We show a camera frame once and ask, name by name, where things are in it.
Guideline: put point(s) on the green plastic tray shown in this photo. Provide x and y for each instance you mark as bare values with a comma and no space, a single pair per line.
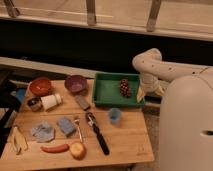
106,91

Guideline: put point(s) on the blue sponge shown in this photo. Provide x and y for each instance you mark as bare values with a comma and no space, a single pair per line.
66,126

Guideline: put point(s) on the red bowl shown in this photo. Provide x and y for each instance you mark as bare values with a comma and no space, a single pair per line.
40,86

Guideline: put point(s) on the red sausage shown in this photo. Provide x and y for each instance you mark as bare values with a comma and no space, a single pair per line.
55,149

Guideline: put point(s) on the black handled peeler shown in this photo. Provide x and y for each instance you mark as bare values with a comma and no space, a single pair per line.
91,120

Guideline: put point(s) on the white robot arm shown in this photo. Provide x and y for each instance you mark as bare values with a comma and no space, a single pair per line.
186,111

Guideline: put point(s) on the white paper cup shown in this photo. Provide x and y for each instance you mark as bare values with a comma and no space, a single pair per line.
51,101

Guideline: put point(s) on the blue plastic cup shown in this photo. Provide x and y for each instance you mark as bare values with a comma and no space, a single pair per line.
114,115

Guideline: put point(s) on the purple bowl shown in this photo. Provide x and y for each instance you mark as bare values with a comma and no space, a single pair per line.
75,83

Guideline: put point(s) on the light blue cloth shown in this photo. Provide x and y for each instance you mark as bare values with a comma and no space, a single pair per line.
43,132

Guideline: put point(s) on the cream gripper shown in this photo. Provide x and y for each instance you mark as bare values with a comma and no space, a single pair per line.
140,94

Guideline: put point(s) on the dark grape bunch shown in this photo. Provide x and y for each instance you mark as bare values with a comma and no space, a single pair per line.
124,88

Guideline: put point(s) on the black chair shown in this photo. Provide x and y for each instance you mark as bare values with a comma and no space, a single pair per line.
7,100

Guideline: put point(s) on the blue object beside table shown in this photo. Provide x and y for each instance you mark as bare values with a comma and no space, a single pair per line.
20,94

